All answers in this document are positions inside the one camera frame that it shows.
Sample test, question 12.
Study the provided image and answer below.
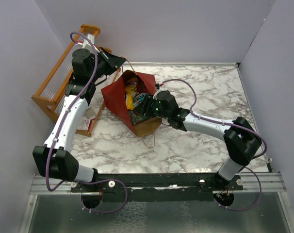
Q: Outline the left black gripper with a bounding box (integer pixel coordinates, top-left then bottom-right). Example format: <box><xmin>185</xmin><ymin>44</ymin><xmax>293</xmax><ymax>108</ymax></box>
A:
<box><xmin>89</xmin><ymin>47</ymin><xmax>126</xmax><ymax>82</ymax></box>

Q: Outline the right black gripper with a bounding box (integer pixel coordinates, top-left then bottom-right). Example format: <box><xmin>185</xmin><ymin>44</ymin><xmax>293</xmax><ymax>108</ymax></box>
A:
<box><xmin>133</xmin><ymin>94</ymin><xmax>170</xmax><ymax>120</ymax></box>

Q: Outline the teal Fox's mint candy bag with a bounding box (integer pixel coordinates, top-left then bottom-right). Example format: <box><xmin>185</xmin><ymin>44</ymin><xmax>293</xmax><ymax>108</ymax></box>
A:
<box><xmin>127</xmin><ymin>92</ymin><xmax>150</xmax><ymax>126</ymax></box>

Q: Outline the yellow snack packet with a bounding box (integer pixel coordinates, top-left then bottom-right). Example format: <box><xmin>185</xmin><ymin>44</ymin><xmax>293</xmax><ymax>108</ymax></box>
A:
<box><xmin>125</xmin><ymin>89</ymin><xmax>139</xmax><ymax>110</ymax></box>

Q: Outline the red paper bag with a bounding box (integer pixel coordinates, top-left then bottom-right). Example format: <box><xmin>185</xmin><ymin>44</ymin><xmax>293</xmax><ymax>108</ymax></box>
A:
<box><xmin>101</xmin><ymin>67</ymin><xmax>162</xmax><ymax>139</ymax></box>

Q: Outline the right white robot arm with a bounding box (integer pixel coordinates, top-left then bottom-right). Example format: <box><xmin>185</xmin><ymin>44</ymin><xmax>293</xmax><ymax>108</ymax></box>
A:
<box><xmin>133</xmin><ymin>90</ymin><xmax>262</xmax><ymax>190</ymax></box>

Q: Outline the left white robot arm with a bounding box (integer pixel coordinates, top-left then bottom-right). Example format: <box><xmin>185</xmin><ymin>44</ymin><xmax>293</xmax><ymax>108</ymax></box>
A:
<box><xmin>33</xmin><ymin>48</ymin><xmax>126</xmax><ymax>192</ymax></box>

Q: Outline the red snack packet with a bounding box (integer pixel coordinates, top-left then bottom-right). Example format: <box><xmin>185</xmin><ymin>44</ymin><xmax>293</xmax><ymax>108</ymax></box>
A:
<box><xmin>125</xmin><ymin>76</ymin><xmax>140</xmax><ymax>91</ymax></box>

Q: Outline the orange wooden rack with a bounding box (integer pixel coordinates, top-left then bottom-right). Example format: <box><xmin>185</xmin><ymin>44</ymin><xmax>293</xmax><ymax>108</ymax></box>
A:
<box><xmin>32</xmin><ymin>24</ymin><xmax>122</xmax><ymax>137</ymax></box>

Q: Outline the red white small box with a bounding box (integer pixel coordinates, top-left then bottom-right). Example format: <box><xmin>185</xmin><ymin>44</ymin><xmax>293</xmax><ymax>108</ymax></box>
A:
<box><xmin>81</xmin><ymin>107</ymin><xmax>96</xmax><ymax>131</ymax></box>

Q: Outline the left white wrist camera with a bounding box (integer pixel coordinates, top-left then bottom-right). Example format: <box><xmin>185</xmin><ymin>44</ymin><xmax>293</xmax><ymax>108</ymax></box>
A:
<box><xmin>77</xmin><ymin>33</ymin><xmax>100</xmax><ymax>55</ymax></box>

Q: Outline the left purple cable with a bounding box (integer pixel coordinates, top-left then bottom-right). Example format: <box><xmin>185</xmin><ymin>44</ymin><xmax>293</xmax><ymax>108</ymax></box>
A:
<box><xmin>45</xmin><ymin>32</ymin><xmax>128</xmax><ymax>214</ymax></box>

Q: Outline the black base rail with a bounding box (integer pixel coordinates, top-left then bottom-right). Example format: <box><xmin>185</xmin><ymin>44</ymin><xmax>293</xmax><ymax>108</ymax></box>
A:
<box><xmin>71</xmin><ymin>173</ymin><xmax>243</xmax><ymax>202</ymax></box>

